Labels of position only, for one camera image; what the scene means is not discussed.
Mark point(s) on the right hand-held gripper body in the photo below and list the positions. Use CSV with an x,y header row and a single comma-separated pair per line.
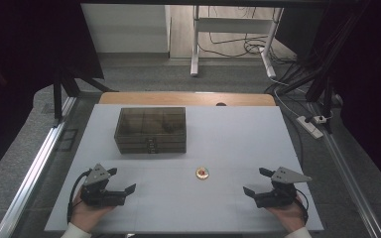
x,y
276,196

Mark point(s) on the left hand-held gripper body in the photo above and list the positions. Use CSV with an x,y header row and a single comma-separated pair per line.
x,y
96,196

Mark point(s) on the round gold and red badge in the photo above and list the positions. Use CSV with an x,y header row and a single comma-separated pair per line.
x,y
202,173

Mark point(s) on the smoky transparent drawer box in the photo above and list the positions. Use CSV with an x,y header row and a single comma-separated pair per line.
x,y
150,129

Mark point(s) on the person's left hand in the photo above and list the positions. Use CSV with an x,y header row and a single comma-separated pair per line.
x,y
86,214

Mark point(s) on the person's right hand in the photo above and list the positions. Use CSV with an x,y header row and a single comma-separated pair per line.
x,y
289,216

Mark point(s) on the person's left white sleeve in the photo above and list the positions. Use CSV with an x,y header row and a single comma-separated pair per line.
x,y
76,232

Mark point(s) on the person's white sleeve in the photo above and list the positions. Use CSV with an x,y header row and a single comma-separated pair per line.
x,y
76,232
299,233

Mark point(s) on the person's right white sleeve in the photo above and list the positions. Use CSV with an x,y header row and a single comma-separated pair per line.
x,y
299,233

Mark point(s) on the white board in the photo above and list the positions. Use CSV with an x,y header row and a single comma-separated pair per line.
x,y
231,139

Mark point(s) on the white power strip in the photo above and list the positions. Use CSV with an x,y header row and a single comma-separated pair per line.
x,y
309,127

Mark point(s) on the white plug adapter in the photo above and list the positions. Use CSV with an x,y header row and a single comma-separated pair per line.
x,y
319,119

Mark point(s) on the black metal stand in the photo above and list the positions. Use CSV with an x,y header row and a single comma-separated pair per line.
x,y
58,99
324,76

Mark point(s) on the wooden table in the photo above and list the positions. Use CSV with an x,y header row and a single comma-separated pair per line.
x,y
178,98

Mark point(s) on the dark curtain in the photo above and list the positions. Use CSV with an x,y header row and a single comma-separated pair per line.
x,y
373,82
20,66

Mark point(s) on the white cabinet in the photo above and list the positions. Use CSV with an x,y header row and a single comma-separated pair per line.
x,y
125,29

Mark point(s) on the aluminium rail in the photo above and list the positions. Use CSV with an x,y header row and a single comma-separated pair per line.
x,y
347,178
29,178

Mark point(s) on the white desk frame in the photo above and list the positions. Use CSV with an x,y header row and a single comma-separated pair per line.
x,y
231,24

